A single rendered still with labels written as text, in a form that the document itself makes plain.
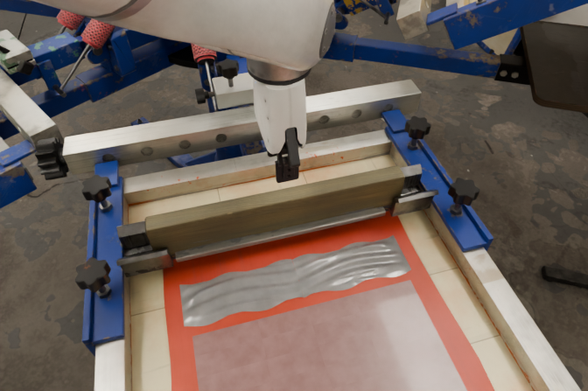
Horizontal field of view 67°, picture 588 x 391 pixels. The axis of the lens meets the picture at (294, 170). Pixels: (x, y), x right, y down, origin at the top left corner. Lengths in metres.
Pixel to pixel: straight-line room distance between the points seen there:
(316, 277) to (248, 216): 0.14
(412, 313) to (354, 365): 0.12
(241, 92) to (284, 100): 0.36
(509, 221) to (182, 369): 1.76
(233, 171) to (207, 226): 0.17
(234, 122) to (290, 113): 0.34
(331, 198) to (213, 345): 0.28
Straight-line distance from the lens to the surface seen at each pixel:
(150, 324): 0.71
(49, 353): 1.90
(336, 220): 0.73
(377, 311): 0.70
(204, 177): 0.82
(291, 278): 0.71
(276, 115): 0.51
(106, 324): 0.68
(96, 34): 1.14
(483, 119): 2.69
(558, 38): 1.47
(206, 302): 0.70
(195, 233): 0.69
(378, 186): 0.72
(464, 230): 0.76
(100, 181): 0.76
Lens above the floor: 1.58
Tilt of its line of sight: 46 degrees down
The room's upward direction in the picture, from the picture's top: straight up
